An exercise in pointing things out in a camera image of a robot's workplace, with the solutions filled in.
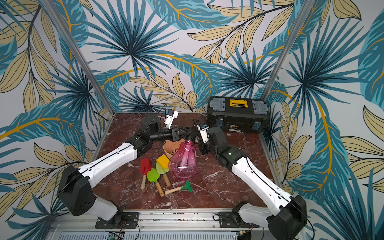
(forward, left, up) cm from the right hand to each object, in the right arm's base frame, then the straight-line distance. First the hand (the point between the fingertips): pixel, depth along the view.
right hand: (191, 143), depth 75 cm
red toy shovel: (-2, +28, -22) cm, 36 cm away
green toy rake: (-14, +3, -23) cm, 27 cm away
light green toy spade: (-4, +17, -24) cm, 29 cm away
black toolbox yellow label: (+27, -30, -7) cm, 41 cm away
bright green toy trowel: (-7, +23, -21) cm, 32 cm away
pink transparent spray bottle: (-8, +4, -3) cm, 10 cm away
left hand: (+2, +1, +6) cm, 6 cm away
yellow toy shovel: (+2, +17, -23) cm, 29 cm away
